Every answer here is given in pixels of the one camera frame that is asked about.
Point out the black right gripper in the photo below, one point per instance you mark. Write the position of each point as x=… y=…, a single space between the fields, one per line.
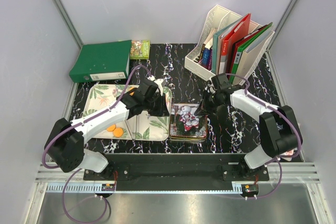
x=203 y=108

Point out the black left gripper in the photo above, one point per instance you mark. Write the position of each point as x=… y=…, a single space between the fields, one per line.
x=163 y=110

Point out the gold cookie tin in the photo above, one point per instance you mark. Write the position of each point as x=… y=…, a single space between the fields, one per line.
x=184 y=125

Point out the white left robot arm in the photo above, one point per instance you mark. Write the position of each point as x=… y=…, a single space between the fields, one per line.
x=66 y=142

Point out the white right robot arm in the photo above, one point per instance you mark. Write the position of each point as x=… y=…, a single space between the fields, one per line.
x=278 y=128

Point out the floral rectangular tray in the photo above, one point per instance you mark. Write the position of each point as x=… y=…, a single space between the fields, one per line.
x=141 y=127

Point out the white file organizer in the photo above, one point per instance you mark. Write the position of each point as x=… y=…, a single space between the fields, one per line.
x=215 y=20

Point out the blue book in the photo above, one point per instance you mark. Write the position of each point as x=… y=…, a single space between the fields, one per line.
x=206 y=59

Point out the green card box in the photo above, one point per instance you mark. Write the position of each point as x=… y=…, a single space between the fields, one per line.
x=140 y=49

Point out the green folder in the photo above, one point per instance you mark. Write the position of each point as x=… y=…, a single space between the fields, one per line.
x=245 y=41

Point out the beige folder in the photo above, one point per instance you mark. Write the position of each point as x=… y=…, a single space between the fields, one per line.
x=249 y=57

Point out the teal folder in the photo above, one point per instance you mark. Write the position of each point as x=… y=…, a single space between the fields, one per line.
x=217 y=42

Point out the red folder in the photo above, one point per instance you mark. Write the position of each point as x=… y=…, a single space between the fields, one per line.
x=235 y=33

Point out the floral pink pouch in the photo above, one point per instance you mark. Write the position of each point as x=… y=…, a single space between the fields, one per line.
x=290 y=153

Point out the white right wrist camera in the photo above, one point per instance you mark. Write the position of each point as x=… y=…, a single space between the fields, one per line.
x=209 y=87

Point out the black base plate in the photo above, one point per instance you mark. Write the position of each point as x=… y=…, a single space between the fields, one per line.
x=178 y=173

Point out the green ring binder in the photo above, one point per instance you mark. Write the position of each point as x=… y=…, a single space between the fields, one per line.
x=104 y=61

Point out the grey slotted cable duct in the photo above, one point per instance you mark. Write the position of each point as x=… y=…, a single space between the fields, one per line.
x=287 y=173

